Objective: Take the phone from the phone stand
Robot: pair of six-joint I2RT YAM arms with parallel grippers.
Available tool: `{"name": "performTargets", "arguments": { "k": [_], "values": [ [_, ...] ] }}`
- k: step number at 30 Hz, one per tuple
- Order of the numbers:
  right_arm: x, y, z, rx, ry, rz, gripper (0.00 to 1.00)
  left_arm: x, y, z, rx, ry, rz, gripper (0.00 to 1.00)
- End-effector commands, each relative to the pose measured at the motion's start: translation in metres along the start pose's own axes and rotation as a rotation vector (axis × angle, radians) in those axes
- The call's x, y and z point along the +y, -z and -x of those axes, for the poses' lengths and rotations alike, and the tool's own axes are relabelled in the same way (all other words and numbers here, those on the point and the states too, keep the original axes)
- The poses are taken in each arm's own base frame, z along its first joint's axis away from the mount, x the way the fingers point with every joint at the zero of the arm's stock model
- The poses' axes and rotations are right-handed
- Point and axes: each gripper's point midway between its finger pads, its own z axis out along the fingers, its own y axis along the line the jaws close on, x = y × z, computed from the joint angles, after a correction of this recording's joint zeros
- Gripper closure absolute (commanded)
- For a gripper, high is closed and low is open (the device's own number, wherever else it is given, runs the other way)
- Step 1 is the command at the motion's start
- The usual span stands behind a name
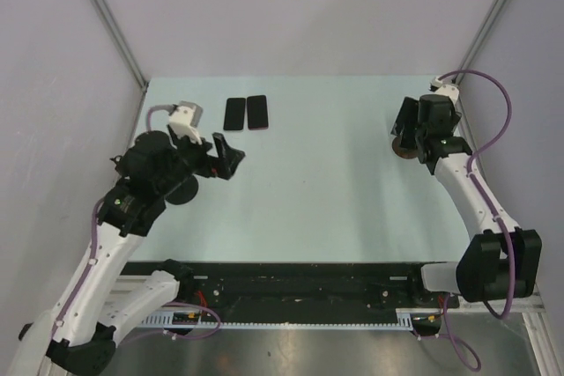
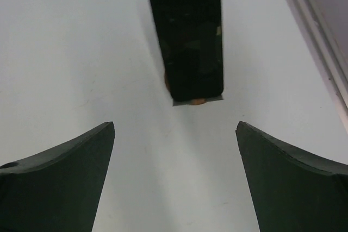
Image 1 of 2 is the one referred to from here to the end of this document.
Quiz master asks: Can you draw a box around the black phone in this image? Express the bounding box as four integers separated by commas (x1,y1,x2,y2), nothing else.
390,97,419,150

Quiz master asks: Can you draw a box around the white slotted cable duct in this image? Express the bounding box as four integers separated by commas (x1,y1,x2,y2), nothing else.
137,310,442,331

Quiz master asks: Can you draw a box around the aluminium table rail right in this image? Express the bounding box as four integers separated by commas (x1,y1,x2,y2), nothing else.
447,78,503,223

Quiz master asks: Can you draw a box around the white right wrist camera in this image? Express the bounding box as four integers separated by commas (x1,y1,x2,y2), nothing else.
429,77,460,105

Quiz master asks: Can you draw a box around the aluminium frame post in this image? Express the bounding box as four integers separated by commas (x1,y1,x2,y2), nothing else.
457,0,510,70
65,0,149,93

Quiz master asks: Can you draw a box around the purple phone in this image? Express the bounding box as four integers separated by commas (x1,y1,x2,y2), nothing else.
247,95,269,130

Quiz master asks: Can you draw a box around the round wooden phone stand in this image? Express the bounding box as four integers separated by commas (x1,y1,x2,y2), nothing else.
391,137,419,159

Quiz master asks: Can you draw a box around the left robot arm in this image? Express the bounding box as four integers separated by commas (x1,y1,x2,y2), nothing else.
8,130,245,375

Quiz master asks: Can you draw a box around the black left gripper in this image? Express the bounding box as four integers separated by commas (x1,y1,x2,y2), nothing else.
159,127,246,194

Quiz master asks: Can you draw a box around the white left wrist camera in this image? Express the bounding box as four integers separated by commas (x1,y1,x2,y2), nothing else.
168,101,204,144

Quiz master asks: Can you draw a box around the aluminium frame post right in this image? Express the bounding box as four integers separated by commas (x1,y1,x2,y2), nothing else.
457,0,510,70

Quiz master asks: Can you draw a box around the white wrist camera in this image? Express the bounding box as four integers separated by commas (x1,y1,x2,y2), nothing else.
429,77,460,105
168,101,204,144

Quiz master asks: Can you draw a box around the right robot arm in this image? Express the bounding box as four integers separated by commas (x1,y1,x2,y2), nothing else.
406,94,542,306

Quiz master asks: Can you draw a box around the aluminium frame post left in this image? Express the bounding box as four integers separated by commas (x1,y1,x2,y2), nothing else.
65,0,149,93

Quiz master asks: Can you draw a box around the silver white phone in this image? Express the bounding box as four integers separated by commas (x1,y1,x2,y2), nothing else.
223,98,246,131

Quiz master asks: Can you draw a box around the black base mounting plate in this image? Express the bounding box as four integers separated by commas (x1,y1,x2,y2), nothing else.
118,259,462,324

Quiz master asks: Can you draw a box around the black stand with ball joint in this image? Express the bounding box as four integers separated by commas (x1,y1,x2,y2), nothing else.
110,155,125,175

